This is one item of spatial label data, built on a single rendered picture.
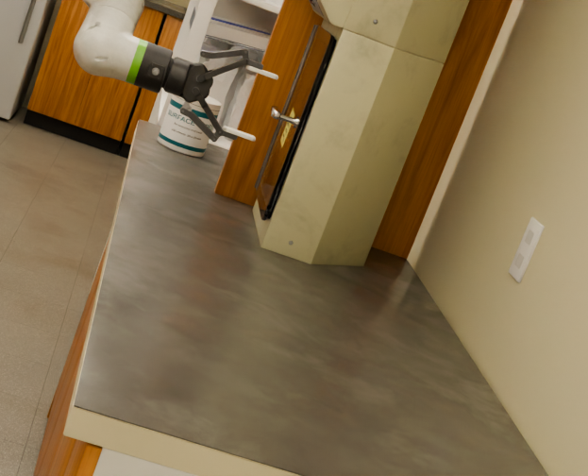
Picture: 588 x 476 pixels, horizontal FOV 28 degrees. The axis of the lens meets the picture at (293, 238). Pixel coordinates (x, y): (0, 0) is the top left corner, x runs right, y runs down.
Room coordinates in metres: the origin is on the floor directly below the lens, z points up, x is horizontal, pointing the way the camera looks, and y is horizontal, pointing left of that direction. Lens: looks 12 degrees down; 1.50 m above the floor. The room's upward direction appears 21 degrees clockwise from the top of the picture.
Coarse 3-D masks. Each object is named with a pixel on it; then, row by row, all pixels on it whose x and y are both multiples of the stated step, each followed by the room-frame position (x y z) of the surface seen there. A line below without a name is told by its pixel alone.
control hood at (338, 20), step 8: (320, 0) 2.35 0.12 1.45; (328, 0) 2.35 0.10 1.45; (336, 0) 2.35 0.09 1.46; (344, 0) 2.35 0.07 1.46; (352, 0) 2.36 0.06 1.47; (312, 8) 2.66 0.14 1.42; (320, 8) 2.45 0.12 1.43; (328, 8) 2.35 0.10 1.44; (336, 8) 2.35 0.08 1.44; (344, 8) 2.35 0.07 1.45; (328, 16) 2.35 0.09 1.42; (336, 16) 2.35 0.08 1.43; (344, 16) 2.35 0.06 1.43; (336, 24) 2.35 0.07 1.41
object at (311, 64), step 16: (320, 32) 2.55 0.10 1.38; (320, 48) 2.45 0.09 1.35; (304, 64) 2.61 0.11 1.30; (320, 64) 2.36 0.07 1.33; (304, 80) 2.51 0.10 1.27; (304, 96) 2.42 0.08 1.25; (288, 112) 2.58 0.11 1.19; (304, 112) 2.36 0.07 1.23; (288, 144) 2.39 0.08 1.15; (272, 160) 2.55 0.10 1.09; (288, 160) 2.36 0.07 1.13; (272, 176) 2.46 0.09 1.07; (256, 192) 2.62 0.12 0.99; (272, 192) 2.37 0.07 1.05
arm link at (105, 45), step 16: (96, 16) 2.38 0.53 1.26; (112, 16) 2.38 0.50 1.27; (80, 32) 2.36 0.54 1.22; (96, 32) 2.34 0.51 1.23; (112, 32) 2.36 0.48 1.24; (128, 32) 2.40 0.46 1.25; (80, 48) 2.34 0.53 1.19; (96, 48) 2.33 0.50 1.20; (112, 48) 2.34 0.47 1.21; (128, 48) 2.36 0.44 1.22; (144, 48) 2.37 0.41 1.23; (80, 64) 2.36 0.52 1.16; (96, 64) 2.34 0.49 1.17; (112, 64) 2.35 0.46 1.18; (128, 64) 2.35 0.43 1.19; (128, 80) 2.37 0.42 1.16
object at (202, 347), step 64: (128, 192) 2.39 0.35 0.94; (192, 192) 2.62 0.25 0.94; (128, 256) 1.94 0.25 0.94; (192, 256) 2.09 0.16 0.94; (256, 256) 2.27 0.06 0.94; (384, 256) 2.72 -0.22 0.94; (128, 320) 1.63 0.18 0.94; (192, 320) 1.74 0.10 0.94; (256, 320) 1.86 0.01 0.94; (320, 320) 2.00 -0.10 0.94; (384, 320) 2.16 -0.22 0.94; (128, 384) 1.40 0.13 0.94; (192, 384) 1.48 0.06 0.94; (256, 384) 1.57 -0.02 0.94; (320, 384) 1.67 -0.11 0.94; (384, 384) 1.78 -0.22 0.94; (448, 384) 1.91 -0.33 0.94; (128, 448) 1.29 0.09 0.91; (192, 448) 1.30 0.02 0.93; (256, 448) 1.35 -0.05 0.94; (320, 448) 1.43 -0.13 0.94; (384, 448) 1.52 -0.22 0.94; (448, 448) 1.61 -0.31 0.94; (512, 448) 1.72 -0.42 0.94
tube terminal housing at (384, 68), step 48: (384, 0) 2.36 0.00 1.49; (432, 0) 2.43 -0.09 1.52; (336, 48) 2.36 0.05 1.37; (384, 48) 2.37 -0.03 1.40; (432, 48) 2.48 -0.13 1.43; (336, 96) 2.36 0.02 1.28; (384, 96) 2.40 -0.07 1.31; (336, 144) 2.37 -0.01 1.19; (384, 144) 2.45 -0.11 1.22; (288, 192) 2.36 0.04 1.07; (336, 192) 2.37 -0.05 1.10; (384, 192) 2.51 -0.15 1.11; (288, 240) 2.36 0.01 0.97; (336, 240) 2.42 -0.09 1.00
